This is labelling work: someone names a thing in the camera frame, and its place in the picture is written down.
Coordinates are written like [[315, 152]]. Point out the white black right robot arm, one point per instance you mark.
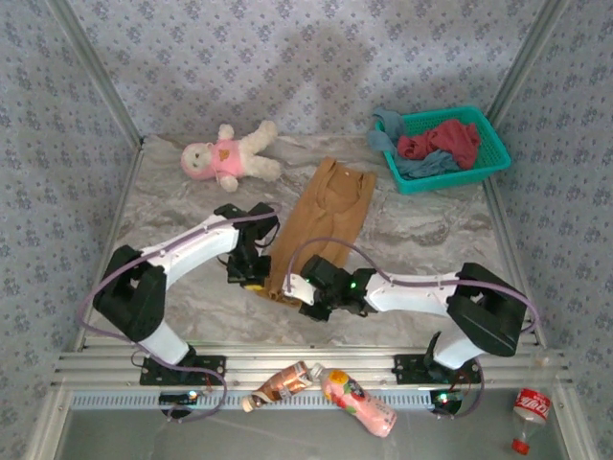
[[488, 311]]

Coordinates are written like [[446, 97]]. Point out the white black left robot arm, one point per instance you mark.
[[134, 297]]

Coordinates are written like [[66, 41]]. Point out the aluminium frame post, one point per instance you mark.
[[99, 72], [518, 72]]

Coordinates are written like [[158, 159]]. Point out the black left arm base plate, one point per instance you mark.
[[211, 366]]

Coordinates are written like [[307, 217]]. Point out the blue tank top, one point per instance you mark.
[[383, 139]]

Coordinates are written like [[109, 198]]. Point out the tan tank top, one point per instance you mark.
[[325, 215]]

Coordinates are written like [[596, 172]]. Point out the clear cola bottle red label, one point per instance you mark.
[[531, 405]]

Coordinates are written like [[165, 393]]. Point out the aluminium frame cross rail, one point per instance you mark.
[[354, 357]]

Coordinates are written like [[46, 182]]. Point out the red tank top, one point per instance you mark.
[[455, 139]]

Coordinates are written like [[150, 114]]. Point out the pink drink bottle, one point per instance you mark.
[[356, 400]]

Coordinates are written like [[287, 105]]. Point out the brown drink bottle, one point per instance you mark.
[[282, 383]]

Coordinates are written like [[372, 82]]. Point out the teal plastic basket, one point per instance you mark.
[[488, 153]]

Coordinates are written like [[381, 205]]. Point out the aluminium side rail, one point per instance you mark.
[[503, 215], [133, 167]]

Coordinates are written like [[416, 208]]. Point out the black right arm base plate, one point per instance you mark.
[[407, 369]]

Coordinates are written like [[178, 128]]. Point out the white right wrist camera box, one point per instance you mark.
[[299, 290]]

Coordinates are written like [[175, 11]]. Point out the white plush doll pink outfit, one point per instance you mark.
[[230, 155]]

